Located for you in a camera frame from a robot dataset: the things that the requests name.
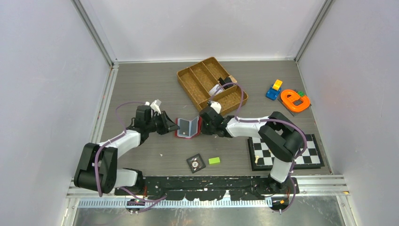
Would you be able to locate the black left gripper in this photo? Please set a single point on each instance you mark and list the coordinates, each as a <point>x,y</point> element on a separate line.
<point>169,125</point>

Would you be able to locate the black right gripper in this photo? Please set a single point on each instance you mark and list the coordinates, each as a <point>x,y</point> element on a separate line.
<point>206,132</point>

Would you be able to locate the red leather card holder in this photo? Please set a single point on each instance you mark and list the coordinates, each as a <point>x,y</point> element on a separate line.
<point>195,127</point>

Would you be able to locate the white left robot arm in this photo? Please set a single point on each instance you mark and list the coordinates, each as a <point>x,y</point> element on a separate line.
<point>98,169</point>

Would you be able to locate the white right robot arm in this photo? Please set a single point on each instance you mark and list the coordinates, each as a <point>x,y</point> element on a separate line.
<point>284,139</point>

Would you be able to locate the green rectangular block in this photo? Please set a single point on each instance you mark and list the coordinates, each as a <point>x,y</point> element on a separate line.
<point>213,161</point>

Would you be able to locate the poker chip in black case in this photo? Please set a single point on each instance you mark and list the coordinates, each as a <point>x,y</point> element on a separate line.
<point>195,163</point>

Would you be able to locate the woven wicker divided tray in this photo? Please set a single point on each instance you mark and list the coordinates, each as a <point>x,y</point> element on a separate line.
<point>197,80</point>

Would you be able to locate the black white chessboard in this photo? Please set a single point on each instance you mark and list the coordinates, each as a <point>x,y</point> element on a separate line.
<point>310,159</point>

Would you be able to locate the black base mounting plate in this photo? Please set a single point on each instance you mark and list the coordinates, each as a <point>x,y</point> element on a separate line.
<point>204,188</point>

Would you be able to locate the blue toy brick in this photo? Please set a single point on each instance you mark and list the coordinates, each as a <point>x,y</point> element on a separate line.
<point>272,93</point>

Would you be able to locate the yellow toy brick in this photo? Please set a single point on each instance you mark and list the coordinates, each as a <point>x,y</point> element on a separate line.
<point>277,85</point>

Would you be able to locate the green toy brick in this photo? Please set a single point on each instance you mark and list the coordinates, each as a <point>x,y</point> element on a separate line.
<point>300,93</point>

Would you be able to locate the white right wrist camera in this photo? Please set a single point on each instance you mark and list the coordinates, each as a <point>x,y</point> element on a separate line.
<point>216,106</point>

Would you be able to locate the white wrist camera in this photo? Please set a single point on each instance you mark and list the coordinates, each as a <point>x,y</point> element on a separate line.
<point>216,106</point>
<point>155,106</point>

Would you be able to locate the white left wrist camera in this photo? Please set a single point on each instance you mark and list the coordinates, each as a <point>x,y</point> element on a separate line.
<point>155,106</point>

